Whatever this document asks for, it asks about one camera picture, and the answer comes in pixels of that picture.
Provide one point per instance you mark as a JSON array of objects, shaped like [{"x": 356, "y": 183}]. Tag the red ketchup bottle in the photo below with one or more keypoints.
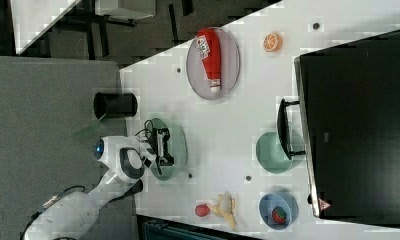
[{"x": 208, "y": 45}]

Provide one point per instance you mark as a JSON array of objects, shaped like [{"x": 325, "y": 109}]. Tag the black cup upper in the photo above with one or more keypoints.
[{"x": 114, "y": 105}]

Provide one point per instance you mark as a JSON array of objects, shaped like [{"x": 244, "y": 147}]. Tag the black microwave oven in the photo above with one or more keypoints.
[{"x": 349, "y": 100}]

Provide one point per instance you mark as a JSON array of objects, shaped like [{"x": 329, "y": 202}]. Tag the grey round plate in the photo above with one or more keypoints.
[{"x": 230, "y": 67}]

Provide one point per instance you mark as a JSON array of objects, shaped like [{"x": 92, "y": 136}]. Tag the green spatula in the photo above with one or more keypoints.
[{"x": 87, "y": 131}]

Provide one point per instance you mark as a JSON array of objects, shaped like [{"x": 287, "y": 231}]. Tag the black oven door handle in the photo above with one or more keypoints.
[{"x": 284, "y": 130}]

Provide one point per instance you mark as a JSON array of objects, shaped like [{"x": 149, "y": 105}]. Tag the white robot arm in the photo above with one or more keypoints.
[{"x": 68, "y": 216}]

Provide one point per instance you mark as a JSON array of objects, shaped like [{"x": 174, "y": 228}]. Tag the peeled banana toy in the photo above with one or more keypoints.
[{"x": 224, "y": 208}]

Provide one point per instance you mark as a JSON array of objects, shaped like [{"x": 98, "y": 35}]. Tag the red strawberry toy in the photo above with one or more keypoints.
[{"x": 202, "y": 210}]

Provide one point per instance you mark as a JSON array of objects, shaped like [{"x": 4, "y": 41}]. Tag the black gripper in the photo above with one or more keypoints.
[{"x": 159, "y": 142}]

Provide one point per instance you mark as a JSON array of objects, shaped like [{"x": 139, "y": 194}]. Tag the strawberry toy in bowl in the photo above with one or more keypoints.
[{"x": 279, "y": 215}]

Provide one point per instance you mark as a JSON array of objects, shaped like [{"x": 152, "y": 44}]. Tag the orange slice toy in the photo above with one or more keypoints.
[{"x": 272, "y": 42}]

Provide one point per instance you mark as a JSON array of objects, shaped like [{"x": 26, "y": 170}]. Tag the green plastic strainer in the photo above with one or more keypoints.
[{"x": 177, "y": 148}]

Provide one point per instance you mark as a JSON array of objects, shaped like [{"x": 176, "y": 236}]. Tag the blue bowl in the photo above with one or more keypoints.
[{"x": 282, "y": 199}]

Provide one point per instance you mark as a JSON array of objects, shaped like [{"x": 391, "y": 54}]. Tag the teal bowl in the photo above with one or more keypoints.
[{"x": 271, "y": 155}]

